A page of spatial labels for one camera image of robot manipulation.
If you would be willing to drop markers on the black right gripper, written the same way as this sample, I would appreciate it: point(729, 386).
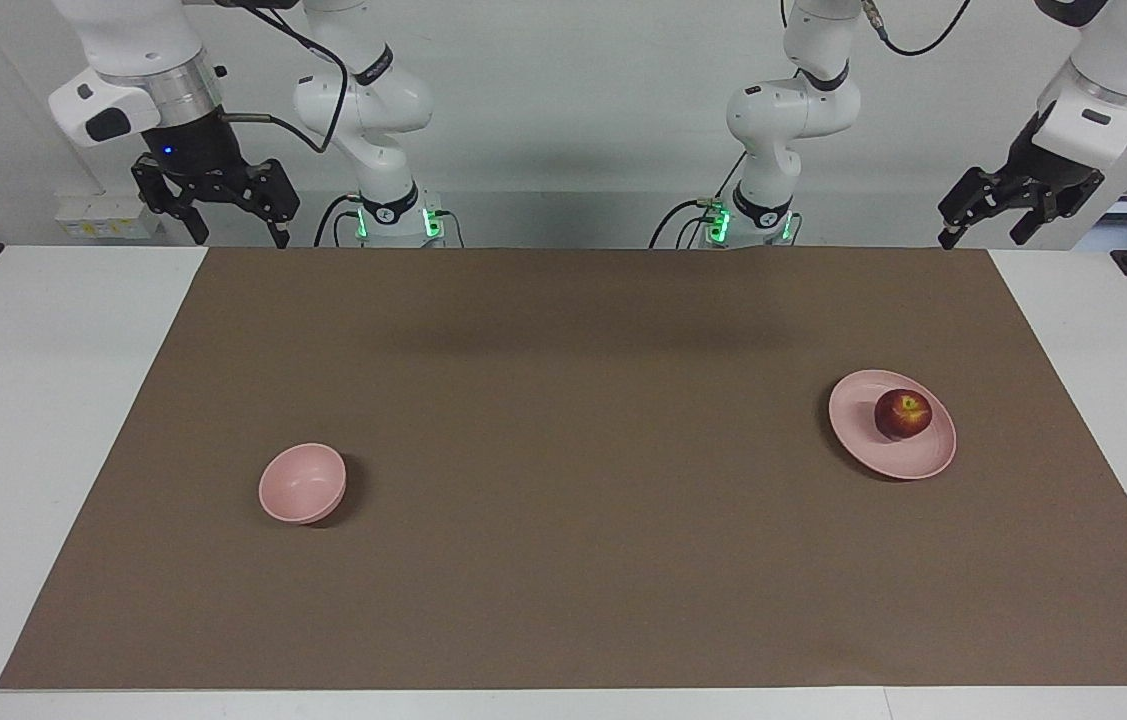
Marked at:
point(188, 150)

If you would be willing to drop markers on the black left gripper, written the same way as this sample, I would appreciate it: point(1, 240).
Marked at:
point(1048, 165)

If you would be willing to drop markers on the red apple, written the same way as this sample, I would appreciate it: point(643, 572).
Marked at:
point(903, 415)

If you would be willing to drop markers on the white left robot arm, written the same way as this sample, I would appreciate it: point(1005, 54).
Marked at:
point(783, 110)

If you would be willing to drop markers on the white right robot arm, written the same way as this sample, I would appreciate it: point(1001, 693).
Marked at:
point(368, 100)

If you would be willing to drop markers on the pink plate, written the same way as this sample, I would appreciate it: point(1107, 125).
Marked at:
point(908, 455)

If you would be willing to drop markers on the pink bowl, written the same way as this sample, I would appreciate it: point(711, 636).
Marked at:
point(301, 485)

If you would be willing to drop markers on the brown table mat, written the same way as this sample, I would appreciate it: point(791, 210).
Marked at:
point(573, 450)

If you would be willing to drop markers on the white wall socket box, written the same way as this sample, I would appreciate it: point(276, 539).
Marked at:
point(108, 218)

